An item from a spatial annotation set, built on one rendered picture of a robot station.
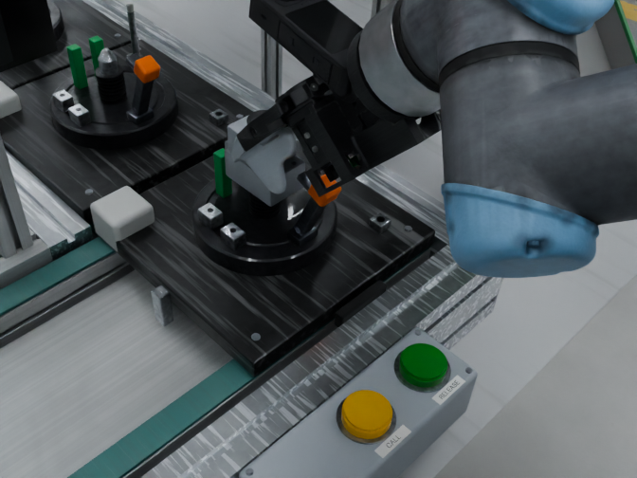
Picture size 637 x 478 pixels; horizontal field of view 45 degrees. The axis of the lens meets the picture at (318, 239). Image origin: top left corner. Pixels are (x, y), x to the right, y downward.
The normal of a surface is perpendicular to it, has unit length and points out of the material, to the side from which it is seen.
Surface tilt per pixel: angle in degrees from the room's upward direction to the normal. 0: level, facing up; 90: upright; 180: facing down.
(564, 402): 0
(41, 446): 0
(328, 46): 9
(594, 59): 45
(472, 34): 50
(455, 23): 64
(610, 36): 90
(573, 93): 31
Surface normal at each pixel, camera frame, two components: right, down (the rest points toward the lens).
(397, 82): -0.60, 0.62
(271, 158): -0.63, 0.42
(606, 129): -0.55, -0.12
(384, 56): -0.80, 0.30
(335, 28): 0.15, -0.63
